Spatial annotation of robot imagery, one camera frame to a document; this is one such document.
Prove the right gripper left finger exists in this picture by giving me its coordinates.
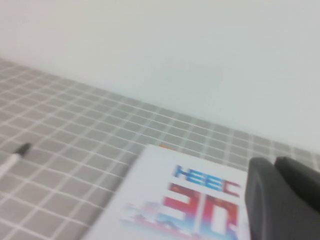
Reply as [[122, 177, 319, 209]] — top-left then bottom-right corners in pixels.
[[244, 156, 320, 240]]

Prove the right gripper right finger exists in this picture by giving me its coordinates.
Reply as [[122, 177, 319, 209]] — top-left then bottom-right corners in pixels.
[[274, 156, 320, 214]]

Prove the orange-edged white booklet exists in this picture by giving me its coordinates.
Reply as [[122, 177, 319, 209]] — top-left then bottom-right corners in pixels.
[[157, 143, 181, 152]]

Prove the white HEEC booklet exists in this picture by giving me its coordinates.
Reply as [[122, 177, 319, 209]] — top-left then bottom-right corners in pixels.
[[82, 144, 251, 240]]

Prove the grey checked tablecloth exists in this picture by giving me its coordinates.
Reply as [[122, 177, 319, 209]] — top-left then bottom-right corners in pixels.
[[0, 57, 320, 240]]

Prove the black-capped white marker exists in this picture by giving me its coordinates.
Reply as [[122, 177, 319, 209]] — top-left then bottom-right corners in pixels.
[[0, 142, 32, 177]]

